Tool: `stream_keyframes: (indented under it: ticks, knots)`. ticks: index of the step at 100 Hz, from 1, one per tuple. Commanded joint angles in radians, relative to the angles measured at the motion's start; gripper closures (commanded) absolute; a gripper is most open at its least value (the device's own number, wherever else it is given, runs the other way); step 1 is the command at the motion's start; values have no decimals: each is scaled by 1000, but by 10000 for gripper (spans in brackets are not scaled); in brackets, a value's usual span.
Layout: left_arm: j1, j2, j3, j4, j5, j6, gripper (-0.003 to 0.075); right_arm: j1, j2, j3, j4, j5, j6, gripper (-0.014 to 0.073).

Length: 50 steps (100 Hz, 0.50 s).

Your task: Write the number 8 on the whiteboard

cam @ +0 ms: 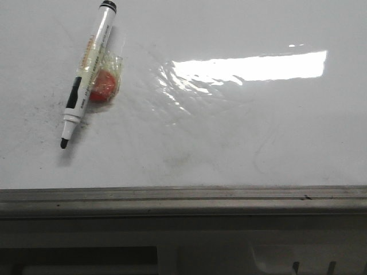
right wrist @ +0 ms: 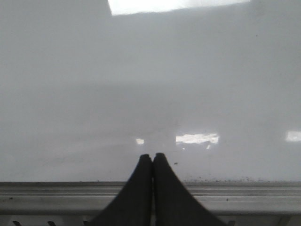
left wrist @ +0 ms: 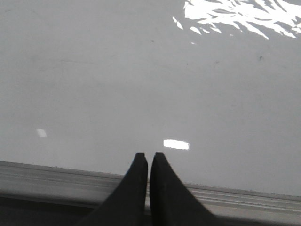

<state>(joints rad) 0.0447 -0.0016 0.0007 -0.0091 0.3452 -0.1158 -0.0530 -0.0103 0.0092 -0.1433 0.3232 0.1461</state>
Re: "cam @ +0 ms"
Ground red magnet taped to marker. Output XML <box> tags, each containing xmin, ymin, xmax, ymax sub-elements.
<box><xmin>89</xmin><ymin>52</ymin><xmax>123</xmax><ymax>103</ymax></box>

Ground white black whiteboard marker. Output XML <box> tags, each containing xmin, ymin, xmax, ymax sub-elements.
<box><xmin>60</xmin><ymin>1</ymin><xmax>117</xmax><ymax>149</ymax></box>

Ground white whiteboard surface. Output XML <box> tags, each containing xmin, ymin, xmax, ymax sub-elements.
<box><xmin>1</xmin><ymin>1</ymin><xmax>366</xmax><ymax>189</ymax></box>

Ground white base panel below board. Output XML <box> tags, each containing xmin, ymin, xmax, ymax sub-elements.
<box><xmin>1</xmin><ymin>215</ymin><xmax>366</xmax><ymax>274</ymax></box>

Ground grey aluminium whiteboard frame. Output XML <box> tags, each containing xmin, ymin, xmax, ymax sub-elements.
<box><xmin>1</xmin><ymin>186</ymin><xmax>366</xmax><ymax>219</ymax></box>

